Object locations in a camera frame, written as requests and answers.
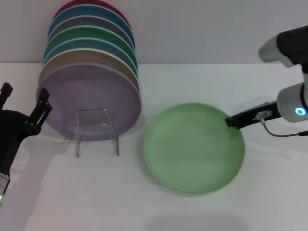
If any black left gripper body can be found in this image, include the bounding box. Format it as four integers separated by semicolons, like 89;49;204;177
0;109;33;175

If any purple plate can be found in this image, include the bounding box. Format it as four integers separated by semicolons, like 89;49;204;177
36;63;142;141

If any light green plate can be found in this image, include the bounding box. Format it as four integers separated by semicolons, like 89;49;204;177
143;103;246;197

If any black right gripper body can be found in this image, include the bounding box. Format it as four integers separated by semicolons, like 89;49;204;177
252;101;281;125

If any grey cable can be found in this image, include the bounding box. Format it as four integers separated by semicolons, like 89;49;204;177
260;117;308;138

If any dark green plate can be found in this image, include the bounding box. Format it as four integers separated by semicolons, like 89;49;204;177
44;25;137;61

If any light blue plate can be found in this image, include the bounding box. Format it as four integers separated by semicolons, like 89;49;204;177
42;37;139;73

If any grey plate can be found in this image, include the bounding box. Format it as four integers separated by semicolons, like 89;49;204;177
48;15;136;52

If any clear acrylic plate rack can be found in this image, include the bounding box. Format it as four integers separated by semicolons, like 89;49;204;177
47;109;120;158

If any beige plate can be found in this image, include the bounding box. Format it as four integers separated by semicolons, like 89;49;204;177
38;48;141;94

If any teal blue plate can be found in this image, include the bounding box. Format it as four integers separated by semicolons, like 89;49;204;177
48;4;134;44

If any red plate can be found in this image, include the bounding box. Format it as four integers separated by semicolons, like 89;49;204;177
52;0;132;32

